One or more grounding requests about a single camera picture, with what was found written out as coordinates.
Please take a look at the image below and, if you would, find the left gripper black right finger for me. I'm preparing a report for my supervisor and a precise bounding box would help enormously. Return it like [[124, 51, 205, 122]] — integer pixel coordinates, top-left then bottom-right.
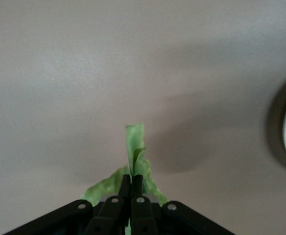
[[131, 175, 236, 235]]

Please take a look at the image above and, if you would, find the green lettuce leaf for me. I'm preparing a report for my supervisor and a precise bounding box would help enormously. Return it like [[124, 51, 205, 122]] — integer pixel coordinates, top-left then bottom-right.
[[80, 123, 169, 235]]

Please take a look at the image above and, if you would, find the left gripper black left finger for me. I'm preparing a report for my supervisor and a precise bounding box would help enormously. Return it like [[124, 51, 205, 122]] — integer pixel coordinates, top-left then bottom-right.
[[3, 174, 132, 235]]

